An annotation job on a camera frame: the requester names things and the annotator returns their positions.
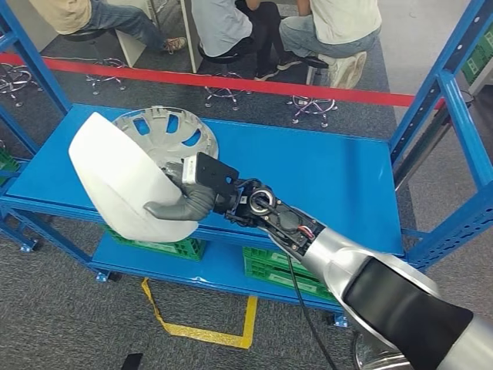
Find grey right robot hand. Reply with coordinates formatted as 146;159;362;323
143;160;216;222

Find white mirror cover part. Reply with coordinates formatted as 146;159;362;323
68;112;199;244

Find blue metal shelf rack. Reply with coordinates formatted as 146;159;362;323
0;0;493;328

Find grey wheel hubcap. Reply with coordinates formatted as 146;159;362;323
112;106;219;170

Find red barrier tape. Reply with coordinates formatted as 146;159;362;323
0;52;443;109

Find black chrome swivel stool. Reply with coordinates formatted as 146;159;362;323
197;40;256;112
63;28;127;96
0;63;41;108
286;55;339;129

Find person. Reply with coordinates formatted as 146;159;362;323
29;0;187;55
278;0;382;90
191;0;303;82

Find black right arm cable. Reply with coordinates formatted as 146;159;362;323
262;196;339;370

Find dark stanchion post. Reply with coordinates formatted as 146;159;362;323
393;104;473;190

